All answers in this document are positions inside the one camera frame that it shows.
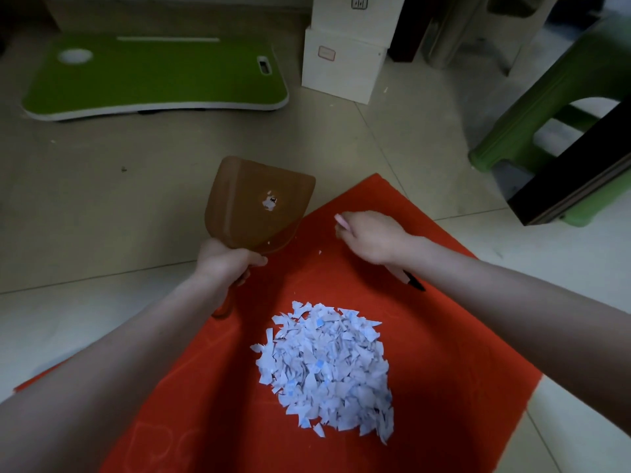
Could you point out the person's left hand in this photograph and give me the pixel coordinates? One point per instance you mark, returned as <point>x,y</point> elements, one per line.
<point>222,263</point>

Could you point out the person's right hand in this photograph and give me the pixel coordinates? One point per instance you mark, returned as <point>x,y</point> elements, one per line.
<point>372,238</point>

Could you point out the person's right fingers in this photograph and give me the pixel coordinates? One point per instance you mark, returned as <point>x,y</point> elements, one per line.
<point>345,231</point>

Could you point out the person's left thumb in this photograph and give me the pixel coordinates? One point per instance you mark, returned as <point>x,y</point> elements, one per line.
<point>249,259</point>

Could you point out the brown plastic dustpan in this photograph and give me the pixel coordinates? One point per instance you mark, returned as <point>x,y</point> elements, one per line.
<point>256,204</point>

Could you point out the pink brush with black bristles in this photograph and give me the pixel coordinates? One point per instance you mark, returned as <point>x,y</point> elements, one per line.
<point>411,280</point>

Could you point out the red mat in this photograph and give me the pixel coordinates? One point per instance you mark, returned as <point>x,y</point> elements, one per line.
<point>315,349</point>

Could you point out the pile of white paper scraps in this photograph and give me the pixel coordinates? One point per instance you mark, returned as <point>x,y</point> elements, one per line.
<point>328,371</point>

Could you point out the green lap desk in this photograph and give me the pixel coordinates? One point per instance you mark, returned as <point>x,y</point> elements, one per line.
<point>153,76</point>

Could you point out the dark furniture leg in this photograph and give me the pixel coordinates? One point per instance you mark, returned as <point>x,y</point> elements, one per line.
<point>409,27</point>

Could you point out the large white cardboard box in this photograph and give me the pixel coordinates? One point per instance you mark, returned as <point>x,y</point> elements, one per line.
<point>357,17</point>

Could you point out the black wooden board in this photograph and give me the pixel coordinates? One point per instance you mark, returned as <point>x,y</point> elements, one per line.
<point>577,172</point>

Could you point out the green plastic stool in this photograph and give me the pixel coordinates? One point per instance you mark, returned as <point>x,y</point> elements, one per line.
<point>547,103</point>

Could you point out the white plastic stool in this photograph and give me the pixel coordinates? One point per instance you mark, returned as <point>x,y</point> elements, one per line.
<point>488,29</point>

